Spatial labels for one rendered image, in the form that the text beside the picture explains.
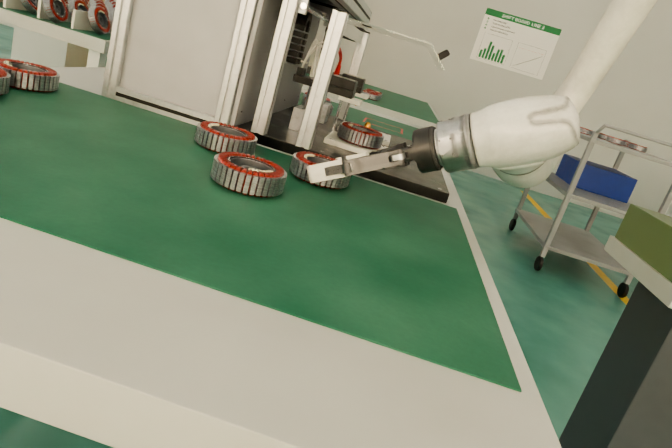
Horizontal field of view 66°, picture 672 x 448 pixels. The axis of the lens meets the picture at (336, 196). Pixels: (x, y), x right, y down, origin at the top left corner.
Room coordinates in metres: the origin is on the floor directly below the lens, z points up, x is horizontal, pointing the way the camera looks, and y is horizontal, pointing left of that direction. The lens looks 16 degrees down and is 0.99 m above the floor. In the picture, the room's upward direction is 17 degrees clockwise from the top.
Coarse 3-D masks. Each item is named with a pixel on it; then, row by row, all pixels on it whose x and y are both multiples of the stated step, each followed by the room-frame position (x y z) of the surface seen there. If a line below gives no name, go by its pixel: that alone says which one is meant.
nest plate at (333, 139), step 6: (336, 132) 1.30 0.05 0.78; (324, 138) 1.18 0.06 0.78; (330, 138) 1.19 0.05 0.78; (336, 138) 1.21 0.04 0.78; (330, 144) 1.17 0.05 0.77; (336, 144) 1.17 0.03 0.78; (342, 144) 1.17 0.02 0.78; (348, 144) 1.18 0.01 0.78; (354, 144) 1.21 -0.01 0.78; (348, 150) 1.17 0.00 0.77; (354, 150) 1.17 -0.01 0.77; (360, 150) 1.17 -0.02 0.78; (366, 150) 1.18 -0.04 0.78; (372, 150) 1.20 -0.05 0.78
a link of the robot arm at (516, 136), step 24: (528, 96) 0.82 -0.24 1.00; (552, 96) 0.80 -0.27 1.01; (480, 120) 0.81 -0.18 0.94; (504, 120) 0.79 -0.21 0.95; (528, 120) 0.78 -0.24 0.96; (552, 120) 0.77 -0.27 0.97; (576, 120) 0.78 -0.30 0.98; (480, 144) 0.80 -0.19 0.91; (504, 144) 0.78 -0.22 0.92; (528, 144) 0.77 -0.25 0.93; (552, 144) 0.77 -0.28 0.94; (576, 144) 0.79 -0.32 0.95; (504, 168) 0.82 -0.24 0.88; (528, 168) 0.83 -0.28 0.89
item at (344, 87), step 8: (296, 80) 1.22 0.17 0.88; (304, 80) 1.22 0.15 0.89; (312, 80) 1.22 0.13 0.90; (336, 80) 1.22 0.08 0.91; (344, 80) 1.22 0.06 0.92; (352, 80) 1.24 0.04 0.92; (328, 88) 1.22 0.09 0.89; (336, 88) 1.22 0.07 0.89; (344, 88) 1.22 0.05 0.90; (352, 88) 1.22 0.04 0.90; (344, 96) 1.22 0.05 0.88; (352, 96) 1.22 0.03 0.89; (304, 104) 1.23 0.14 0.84; (360, 104) 1.25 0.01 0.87
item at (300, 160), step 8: (296, 152) 0.93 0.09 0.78; (304, 152) 0.93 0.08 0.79; (312, 152) 0.95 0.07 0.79; (296, 160) 0.88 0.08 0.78; (304, 160) 0.87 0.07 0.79; (312, 160) 0.94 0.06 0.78; (320, 160) 0.94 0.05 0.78; (328, 160) 0.95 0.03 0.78; (296, 168) 0.87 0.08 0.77; (304, 168) 0.86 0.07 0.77; (296, 176) 0.88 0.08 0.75; (304, 176) 0.86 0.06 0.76; (312, 184) 0.86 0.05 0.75; (320, 184) 0.86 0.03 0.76; (328, 184) 0.86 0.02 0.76; (336, 184) 0.87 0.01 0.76; (344, 184) 0.88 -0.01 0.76
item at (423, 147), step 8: (424, 128) 0.86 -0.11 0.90; (432, 128) 0.85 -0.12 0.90; (416, 136) 0.84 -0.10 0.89; (424, 136) 0.84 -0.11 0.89; (432, 136) 0.83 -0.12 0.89; (416, 144) 0.83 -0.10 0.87; (424, 144) 0.83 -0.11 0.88; (432, 144) 0.83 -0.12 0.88; (408, 152) 0.83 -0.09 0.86; (416, 152) 0.83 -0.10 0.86; (424, 152) 0.83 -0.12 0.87; (432, 152) 0.82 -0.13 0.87; (408, 160) 0.83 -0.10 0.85; (416, 160) 0.83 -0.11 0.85; (424, 160) 0.83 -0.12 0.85; (432, 160) 0.83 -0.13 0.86; (424, 168) 0.84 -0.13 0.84; (432, 168) 0.84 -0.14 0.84; (440, 168) 0.84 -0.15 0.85
